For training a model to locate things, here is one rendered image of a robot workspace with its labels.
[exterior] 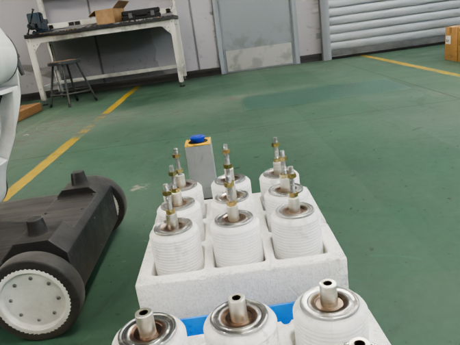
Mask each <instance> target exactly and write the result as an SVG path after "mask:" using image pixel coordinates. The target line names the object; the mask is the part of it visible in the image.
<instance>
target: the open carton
mask: <svg viewBox="0 0 460 345"><path fill-rule="evenodd" d="M128 2H129V1H117V2H116V4H115V5H114V7H113V8H109V9H104V10H96V11H94V12H93V13H92V14H90V15H89V16H88V17H90V16H95V17H96V20H97V25H102V24H108V23H117V22H122V21H123V16H122V14H121V13H122V12H124V7H125V6H126V5H127V4H128Z"/></svg>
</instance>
